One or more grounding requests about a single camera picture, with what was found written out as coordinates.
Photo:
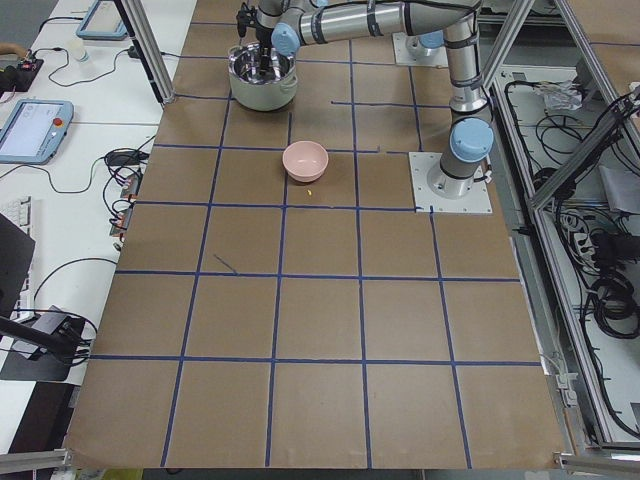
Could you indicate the pale green cooking pot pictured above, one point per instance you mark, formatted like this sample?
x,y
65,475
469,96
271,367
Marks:
x,y
259,89

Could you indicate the pink bowl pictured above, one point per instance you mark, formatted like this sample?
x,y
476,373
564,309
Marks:
x,y
305,161

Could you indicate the blue teach pendant far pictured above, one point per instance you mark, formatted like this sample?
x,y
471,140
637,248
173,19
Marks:
x,y
102,22

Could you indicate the blue teach pendant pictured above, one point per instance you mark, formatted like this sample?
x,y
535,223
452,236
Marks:
x,y
102,22
34,131

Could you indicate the black power adapter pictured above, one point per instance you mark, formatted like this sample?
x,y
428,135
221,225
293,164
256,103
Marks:
x,y
125,157

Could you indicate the white plastic cup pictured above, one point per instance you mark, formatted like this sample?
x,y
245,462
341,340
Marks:
x,y
77,50

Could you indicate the brown paper table mat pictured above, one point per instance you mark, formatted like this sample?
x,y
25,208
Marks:
x,y
252,325

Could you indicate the black electronics box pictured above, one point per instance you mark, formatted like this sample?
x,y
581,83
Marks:
x,y
21,77

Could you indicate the blue teach pendant near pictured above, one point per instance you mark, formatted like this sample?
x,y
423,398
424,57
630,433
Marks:
x,y
34,131

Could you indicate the crumpled white paper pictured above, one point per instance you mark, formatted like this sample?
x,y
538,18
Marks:
x,y
560,96

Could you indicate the black monitor stand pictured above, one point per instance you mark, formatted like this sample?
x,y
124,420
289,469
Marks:
x,y
47,346

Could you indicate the aluminium frame post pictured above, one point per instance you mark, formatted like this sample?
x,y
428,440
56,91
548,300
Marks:
x,y
136,23

